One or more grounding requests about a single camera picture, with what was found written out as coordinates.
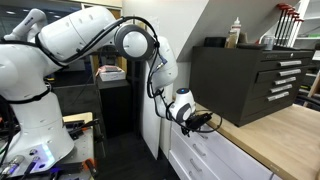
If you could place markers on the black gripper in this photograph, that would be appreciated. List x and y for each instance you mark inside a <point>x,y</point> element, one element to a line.
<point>196,121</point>

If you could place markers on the white top drawer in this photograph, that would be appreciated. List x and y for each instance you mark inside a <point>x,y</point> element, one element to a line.
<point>223,158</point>

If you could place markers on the white drawer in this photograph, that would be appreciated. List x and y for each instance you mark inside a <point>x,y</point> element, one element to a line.
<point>177,166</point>
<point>223,158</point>
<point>190,160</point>

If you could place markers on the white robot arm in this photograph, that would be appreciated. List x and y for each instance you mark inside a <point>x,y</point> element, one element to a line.
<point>36,49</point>

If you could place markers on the black tool cabinet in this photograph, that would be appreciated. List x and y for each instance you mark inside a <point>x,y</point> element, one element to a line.
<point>243,85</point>

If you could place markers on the white leaning board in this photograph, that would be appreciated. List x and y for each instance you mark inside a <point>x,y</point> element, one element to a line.
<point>151,123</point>

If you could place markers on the white pink box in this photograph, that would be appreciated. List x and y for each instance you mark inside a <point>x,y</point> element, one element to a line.
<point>110,73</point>

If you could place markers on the silver metal can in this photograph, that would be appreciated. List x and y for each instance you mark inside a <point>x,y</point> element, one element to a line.
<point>268,41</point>

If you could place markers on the wooden robot mounting table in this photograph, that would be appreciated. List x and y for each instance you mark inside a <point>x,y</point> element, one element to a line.
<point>78,143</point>

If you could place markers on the black pedestal stand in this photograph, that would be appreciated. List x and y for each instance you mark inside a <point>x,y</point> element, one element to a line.
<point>115,100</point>

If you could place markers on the red handled bar clamps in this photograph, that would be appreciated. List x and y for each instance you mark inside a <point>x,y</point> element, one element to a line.
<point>288,19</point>

